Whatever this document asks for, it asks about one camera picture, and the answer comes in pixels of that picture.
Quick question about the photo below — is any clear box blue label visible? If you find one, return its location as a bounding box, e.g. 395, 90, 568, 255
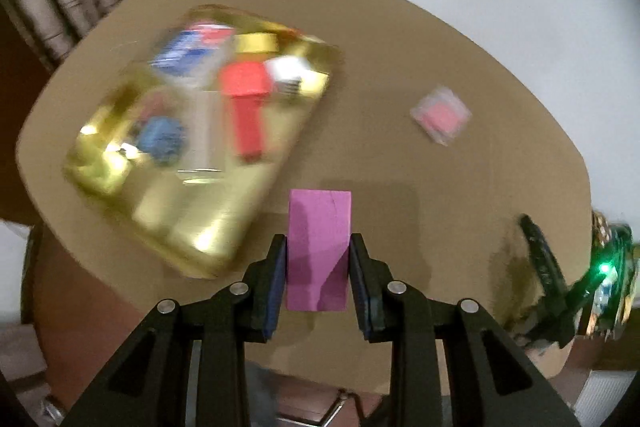
149, 22, 235, 90

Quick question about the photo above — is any clear box red insert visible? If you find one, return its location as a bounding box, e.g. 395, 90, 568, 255
410, 87, 472, 145

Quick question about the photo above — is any silver gold rectangular bar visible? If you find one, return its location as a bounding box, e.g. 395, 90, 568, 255
178, 91, 224, 182

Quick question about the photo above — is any white zigzag pattern box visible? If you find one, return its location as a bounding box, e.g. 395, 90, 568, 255
264, 55, 324, 96

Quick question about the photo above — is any red gold toffee tin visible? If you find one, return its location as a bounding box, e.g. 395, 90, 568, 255
64, 4, 341, 279

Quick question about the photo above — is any red rounded square case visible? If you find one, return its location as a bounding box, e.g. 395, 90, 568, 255
219, 61, 272, 96

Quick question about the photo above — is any red rectangular block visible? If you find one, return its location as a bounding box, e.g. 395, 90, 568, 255
229, 95, 264, 161

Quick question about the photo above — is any yellow orange cube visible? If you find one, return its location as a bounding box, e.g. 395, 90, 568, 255
234, 31, 279, 54

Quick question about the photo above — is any pink rectangular block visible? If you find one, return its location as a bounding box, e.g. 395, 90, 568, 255
286, 190, 352, 312

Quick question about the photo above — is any clear tube red lipstick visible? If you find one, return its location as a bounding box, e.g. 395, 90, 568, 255
129, 89, 174, 141

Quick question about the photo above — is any blue polka dot case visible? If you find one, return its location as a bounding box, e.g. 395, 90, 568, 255
137, 116, 186, 166

